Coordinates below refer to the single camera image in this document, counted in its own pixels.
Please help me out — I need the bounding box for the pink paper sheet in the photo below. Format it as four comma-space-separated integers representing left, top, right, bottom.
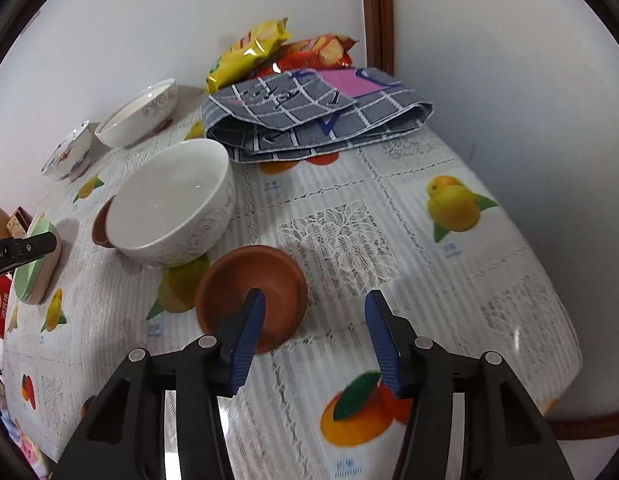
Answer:
317, 69, 390, 98

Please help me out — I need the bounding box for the large white bowl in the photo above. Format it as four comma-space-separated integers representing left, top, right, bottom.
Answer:
94, 78, 178, 148

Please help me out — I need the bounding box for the brown wooden door frame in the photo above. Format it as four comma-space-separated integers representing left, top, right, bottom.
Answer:
358, 0, 395, 73

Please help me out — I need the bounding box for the brown wooden baseboard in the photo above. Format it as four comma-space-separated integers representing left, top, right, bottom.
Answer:
544, 395, 619, 443

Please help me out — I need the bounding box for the orange chip bag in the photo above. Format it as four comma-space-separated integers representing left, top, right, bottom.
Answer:
262, 34, 359, 77

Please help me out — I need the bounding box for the grey checked cloth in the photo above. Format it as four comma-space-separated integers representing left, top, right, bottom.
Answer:
202, 66, 434, 163

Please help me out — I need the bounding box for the colourful blanket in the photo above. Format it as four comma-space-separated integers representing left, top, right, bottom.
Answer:
0, 400, 55, 480

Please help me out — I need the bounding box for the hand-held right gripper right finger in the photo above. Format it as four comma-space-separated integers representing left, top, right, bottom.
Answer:
364, 289, 573, 480

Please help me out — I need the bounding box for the patterned brown box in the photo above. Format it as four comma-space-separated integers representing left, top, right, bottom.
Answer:
7, 207, 33, 238

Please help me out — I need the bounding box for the fruit printed tablecloth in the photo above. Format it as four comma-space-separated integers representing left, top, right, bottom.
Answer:
2, 85, 583, 480

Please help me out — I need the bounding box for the small brown bowl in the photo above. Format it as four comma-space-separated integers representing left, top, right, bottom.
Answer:
196, 245, 309, 356
92, 195, 118, 249

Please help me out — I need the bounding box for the blue patterned white bowl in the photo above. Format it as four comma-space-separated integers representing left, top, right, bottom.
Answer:
41, 121, 93, 182

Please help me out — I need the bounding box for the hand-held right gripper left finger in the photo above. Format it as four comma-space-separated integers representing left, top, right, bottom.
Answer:
64, 287, 267, 480

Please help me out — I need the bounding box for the yellow chip bag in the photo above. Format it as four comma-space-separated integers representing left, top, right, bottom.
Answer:
206, 17, 292, 95

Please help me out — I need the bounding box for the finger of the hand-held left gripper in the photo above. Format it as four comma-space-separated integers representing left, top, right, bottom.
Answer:
10, 232, 58, 269

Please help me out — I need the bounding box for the white bowl with grey pattern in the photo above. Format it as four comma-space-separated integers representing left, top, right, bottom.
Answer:
106, 139, 236, 268

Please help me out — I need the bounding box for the green plate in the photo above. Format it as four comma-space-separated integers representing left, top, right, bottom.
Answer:
14, 219, 60, 305

